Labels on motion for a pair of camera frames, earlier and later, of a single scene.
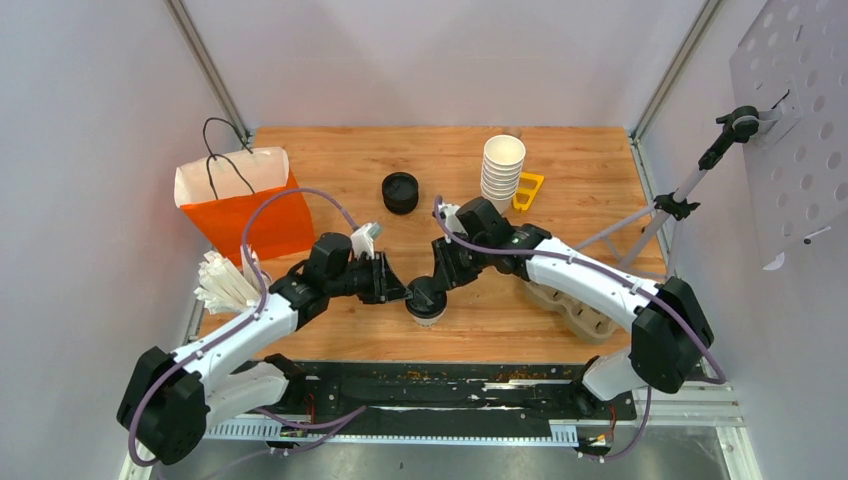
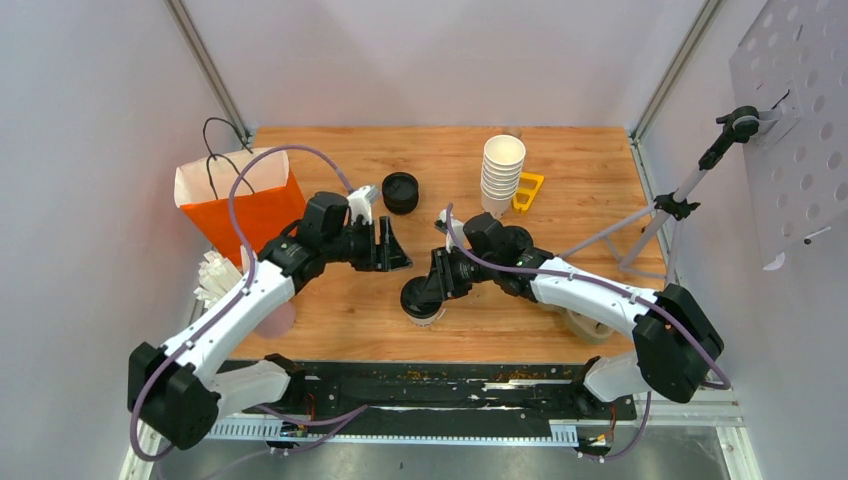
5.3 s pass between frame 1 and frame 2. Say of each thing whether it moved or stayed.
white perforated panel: stayed
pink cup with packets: stayed
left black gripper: moved
